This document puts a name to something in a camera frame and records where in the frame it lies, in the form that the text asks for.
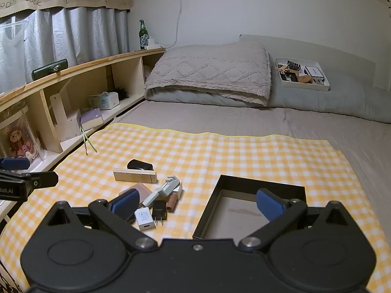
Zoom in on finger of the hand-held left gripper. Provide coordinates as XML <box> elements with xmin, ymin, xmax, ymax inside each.
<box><xmin>0</xmin><ymin>158</ymin><xmax>31</xmax><ymax>171</ymax></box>
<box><xmin>0</xmin><ymin>171</ymin><xmax>59</xmax><ymax>190</ymax></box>

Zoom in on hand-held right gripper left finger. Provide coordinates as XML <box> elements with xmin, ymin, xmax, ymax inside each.
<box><xmin>45</xmin><ymin>188</ymin><xmax>158</xmax><ymax>250</ymax></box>

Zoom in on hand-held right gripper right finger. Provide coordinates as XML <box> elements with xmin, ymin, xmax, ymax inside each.
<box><xmin>238</xmin><ymin>188</ymin><xmax>352</xmax><ymax>252</ymax></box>

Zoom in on pink power bank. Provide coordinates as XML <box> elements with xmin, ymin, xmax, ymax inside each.
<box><xmin>119</xmin><ymin>182</ymin><xmax>153</xmax><ymax>203</ymax></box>

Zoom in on white plug charger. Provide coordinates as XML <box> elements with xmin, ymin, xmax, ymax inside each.
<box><xmin>134</xmin><ymin>207</ymin><xmax>157</xmax><ymax>232</ymax></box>

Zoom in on wooden block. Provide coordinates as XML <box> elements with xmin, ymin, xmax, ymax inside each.
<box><xmin>113</xmin><ymin>168</ymin><xmax>158</xmax><ymax>184</ymax></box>

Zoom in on white selfie stick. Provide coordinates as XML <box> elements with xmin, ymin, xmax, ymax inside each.
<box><xmin>142</xmin><ymin>175</ymin><xmax>183</xmax><ymax>207</ymax></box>

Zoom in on black shallow box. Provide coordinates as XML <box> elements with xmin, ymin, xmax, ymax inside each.
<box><xmin>192</xmin><ymin>175</ymin><xmax>307</xmax><ymax>241</ymax></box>

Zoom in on black oval case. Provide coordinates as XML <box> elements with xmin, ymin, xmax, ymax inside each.
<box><xmin>127</xmin><ymin>159</ymin><xmax>154</xmax><ymax>171</ymax></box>

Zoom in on doll in clear case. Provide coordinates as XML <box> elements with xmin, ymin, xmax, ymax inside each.
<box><xmin>0</xmin><ymin>111</ymin><xmax>42</xmax><ymax>162</ymax></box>

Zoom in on green stems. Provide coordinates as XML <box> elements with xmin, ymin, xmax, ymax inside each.
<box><xmin>80</xmin><ymin>124</ymin><xmax>98</xmax><ymax>156</ymax></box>

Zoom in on yellow checked mat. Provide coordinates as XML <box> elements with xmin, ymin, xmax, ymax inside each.
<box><xmin>0</xmin><ymin>123</ymin><xmax>387</xmax><ymax>293</ymax></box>

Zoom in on wooden stand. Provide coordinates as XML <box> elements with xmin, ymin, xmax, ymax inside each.
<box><xmin>49</xmin><ymin>81</ymin><xmax>82</xmax><ymax>142</ymax></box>

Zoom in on purple small box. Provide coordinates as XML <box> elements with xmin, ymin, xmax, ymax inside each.
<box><xmin>80</xmin><ymin>108</ymin><xmax>104</xmax><ymax>131</ymax></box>

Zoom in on black white patterned cloth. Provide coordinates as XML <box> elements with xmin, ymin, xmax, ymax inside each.
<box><xmin>0</xmin><ymin>262</ymin><xmax>23</xmax><ymax>293</ymax></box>

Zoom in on white tissue box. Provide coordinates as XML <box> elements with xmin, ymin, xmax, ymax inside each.
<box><xmin>88</xmin><ymin>92</ymin><xmax>119</xmax><ymax>110</ymax></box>

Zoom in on green glasses case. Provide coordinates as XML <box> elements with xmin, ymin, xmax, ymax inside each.
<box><xmin>32</xmin><ymin>59</ymin><xmax>68</xmax><ymax>80</ymax></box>

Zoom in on black furry item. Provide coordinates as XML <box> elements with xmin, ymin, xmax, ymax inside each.
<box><xmin>114</xmin><ymin>87</ymin><xmax>132</xmax><ymax>101</ymax></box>

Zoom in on wooden shelf unit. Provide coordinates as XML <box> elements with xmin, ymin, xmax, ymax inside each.
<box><xmin>0</xmin><ymin>47</ymin><xmax>167</xmax><ymax>184</ymax></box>

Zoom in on grey duvet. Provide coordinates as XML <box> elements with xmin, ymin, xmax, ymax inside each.
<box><xmin>144</xmin><ymin>67</ymin><xmax>391</xmax><ymax>124</ymax></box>

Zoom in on white tray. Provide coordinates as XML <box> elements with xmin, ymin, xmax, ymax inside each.
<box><xmin>275</xmin><ymin>57</ymin><xmax>331</xmax><ymax>92</ymax></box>

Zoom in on white small box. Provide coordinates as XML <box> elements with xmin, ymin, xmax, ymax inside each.
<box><xmin>304</xmin><ymin>65</ymin><xmax>325</xmax><ymax>78</ymax></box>

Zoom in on grey curtain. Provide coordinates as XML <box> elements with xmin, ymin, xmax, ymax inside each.
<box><xmin>0</xmin><ymin>6</ymin><xmax>130</xmax><ymax>94</ymax></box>

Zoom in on beige textured blanket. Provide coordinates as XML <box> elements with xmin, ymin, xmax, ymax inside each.
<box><xmin>144</xmin><ymin>42</ymin><xmax>272</xmax><ymax>107</ymax></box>

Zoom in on grey headboard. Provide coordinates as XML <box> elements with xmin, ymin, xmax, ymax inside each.
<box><xmin>239</xmin><ymin>34</ymin><xmax>378</xmax><ymax>89</ymax></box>

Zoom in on green glass bottle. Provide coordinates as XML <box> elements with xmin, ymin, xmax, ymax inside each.
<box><xmin>139</xmin><ymin>19</ymin><xmax>148</xmax><ymax>50</ymax></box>

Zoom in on white cable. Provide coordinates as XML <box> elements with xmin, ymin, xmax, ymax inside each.
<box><xmin>157</xmin><ymin>0</ymin><xmax>187</xmax><ymax>49</ymax></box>

